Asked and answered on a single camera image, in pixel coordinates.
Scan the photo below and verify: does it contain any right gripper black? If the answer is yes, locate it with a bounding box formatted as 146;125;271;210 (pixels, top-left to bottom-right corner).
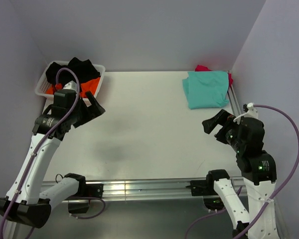
202;107;244;150

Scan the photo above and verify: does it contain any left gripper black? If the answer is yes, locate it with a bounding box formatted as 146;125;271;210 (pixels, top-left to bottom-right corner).
67;91;105;128

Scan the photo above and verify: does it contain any teal t-shirt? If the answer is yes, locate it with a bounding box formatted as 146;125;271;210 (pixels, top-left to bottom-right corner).
182;71;229;110

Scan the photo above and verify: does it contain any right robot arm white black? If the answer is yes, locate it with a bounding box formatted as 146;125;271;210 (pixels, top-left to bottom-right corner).
202;110;279;239

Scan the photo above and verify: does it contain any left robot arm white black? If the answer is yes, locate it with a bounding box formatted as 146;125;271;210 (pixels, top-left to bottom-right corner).
0;90;105;229

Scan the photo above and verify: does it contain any orange t-shirt in basket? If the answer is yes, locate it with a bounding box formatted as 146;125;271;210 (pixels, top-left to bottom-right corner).
45;77;100;98

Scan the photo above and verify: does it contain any black t-shirt in basket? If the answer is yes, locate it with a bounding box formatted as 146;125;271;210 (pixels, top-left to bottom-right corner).
45;57;101;85

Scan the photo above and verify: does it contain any folded red t-shirt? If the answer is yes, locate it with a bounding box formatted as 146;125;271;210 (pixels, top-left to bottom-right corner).
194;65;234;87

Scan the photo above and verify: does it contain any aluminium right side rail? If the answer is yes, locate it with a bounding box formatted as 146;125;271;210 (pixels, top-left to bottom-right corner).
227;83;244;116

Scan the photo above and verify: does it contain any aluminium rail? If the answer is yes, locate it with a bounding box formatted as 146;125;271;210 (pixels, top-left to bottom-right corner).
227;83;244;116
39;175;276;203

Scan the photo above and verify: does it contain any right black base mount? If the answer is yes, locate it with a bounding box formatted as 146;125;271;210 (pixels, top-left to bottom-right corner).
186;180;216;197

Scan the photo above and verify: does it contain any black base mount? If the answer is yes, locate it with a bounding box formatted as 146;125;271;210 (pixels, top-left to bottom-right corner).
68;184;106;219
186;180;216;197

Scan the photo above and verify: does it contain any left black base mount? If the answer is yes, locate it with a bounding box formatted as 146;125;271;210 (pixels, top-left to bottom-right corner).
68;184;106;219

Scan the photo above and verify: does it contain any aluminium front rail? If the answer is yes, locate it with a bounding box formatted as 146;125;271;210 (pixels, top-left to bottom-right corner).
39;175;276;203

